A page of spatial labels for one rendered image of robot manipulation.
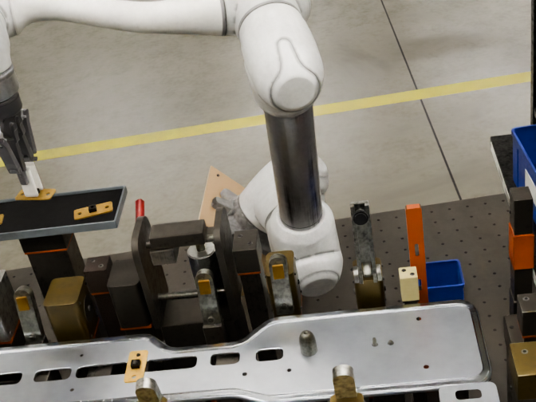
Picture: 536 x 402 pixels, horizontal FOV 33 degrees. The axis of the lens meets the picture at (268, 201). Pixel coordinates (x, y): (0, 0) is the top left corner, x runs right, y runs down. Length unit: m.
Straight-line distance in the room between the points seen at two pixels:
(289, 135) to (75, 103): 3.43
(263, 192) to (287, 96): 0.62
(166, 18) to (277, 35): 0.25
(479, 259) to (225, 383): 0.92
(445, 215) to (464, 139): 1.69
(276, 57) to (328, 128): 2.75
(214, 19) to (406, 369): 0.77
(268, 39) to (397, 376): 0.66
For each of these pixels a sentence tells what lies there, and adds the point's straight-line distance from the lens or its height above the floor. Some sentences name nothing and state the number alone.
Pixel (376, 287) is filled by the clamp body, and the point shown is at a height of 1.03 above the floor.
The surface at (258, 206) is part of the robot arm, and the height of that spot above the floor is 0.93.
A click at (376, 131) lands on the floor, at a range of 4.36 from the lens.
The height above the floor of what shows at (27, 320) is 1.04.
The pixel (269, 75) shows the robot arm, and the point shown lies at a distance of 1.69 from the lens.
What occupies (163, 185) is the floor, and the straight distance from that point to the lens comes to 4.25.
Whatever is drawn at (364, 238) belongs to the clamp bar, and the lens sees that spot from 1.79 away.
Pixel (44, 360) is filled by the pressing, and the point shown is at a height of 1.00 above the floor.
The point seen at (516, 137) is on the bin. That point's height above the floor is 1.16.
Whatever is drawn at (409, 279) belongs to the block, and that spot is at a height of 1.06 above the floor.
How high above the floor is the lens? 2.22
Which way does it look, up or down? 34 degrees down
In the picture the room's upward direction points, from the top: 11 degrees counter-clockwise
